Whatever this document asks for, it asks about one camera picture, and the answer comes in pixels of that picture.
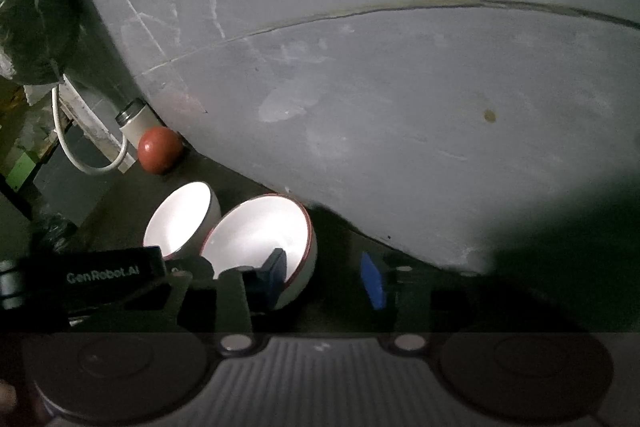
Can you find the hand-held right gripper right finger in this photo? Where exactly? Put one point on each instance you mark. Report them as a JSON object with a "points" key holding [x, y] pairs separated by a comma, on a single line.
{"points": [[374, 282]]}

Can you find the white ceramic bowl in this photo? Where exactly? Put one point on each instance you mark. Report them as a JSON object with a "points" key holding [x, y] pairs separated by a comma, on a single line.
{"points": [[260, 227], [180, 217]]}

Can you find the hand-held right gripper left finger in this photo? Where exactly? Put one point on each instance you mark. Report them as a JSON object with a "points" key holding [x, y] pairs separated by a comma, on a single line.
{"points": [[275, 279]]}

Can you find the clear plastic bag dark contents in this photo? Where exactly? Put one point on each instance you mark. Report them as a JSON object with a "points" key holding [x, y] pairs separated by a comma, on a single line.
{"points": [[35, 7]]}

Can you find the white canister with metal rim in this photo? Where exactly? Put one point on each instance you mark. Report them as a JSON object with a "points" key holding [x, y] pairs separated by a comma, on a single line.
{"points": [[142, 127]]}

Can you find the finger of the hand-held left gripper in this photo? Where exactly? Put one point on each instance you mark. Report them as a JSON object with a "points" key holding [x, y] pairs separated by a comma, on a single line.
{"points": [[192, 264]]}

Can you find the green box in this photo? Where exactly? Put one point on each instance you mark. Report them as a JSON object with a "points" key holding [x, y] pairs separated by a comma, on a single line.
{"points": [[20, 169]]}

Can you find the red ball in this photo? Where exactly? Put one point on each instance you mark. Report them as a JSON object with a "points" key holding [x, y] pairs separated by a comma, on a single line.
{"points": [[160, 149]]}

